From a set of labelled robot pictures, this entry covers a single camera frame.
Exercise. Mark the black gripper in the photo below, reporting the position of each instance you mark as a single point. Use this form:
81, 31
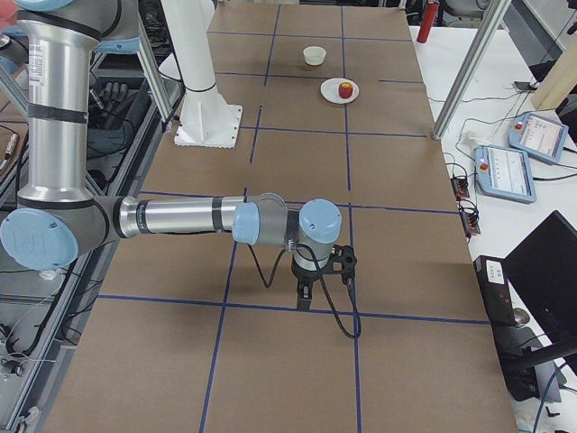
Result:
304, 276

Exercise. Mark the red yellow apple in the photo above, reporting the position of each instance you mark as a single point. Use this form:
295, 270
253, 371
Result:
345, 90

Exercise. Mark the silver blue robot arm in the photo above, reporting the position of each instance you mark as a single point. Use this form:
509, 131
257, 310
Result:
57, 219

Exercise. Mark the white plate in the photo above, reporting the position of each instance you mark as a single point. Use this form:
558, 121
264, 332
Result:
329, 91

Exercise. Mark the white bowl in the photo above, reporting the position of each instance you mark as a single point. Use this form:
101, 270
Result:
314, 55

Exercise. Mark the near orange black adapter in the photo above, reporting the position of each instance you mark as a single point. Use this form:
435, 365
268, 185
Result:
470, 216

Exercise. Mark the orange black adapter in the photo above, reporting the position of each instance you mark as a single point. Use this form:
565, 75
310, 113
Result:
470, 216
459, 181

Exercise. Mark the far orange black adapter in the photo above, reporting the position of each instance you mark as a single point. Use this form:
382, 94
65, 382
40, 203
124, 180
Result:
459, 181

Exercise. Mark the near blue teach pendant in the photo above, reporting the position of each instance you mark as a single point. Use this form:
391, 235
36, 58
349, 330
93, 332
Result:
504, 173

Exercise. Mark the blue teach pendant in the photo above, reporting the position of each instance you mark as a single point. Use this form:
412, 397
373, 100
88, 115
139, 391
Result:
538, 136
504, 173

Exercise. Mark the black box with label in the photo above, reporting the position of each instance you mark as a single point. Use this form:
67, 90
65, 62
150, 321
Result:
525, 365

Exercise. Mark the black laptop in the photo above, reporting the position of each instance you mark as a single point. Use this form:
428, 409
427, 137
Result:
542, 269

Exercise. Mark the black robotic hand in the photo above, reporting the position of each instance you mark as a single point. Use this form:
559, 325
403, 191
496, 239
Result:
108, 105

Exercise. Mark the far blue teach pendant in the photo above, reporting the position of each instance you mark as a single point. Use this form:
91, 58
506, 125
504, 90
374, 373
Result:
538, 136

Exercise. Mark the smartphone on table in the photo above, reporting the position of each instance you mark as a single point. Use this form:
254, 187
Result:
525, 86

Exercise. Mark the red cylinder bottle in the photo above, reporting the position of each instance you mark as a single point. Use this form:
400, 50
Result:
428, 20

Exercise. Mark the wooden beam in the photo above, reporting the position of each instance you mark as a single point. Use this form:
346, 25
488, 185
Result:
559, 82

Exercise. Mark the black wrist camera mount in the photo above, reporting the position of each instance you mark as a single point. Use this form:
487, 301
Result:
343, 264

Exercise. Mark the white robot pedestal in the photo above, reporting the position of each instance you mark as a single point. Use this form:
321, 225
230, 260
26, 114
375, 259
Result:
205, 118

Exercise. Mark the aluminium frame post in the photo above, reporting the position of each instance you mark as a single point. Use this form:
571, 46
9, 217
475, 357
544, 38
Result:
480, 43

